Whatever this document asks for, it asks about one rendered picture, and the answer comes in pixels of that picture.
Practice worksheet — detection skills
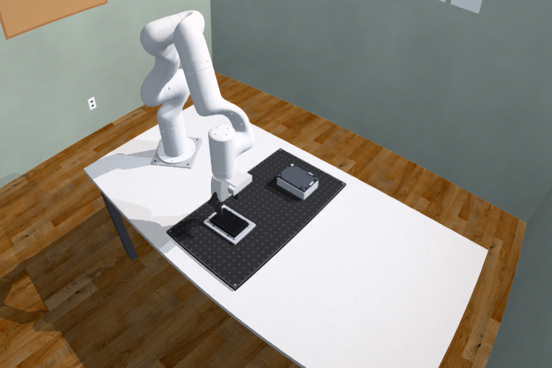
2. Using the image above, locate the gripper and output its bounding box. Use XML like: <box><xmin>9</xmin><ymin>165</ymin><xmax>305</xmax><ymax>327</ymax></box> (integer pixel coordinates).
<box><xmin>208</xmin><ymin>175</ymin><xmax>239</xmax><ymax>215</ymax></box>

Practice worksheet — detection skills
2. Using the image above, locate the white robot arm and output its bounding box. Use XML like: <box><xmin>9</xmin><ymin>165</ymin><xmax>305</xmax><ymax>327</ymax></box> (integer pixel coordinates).
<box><xmin>140</xmin><ymin>10</ymin><xmax>254</xmax><ymax>196</ymax></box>

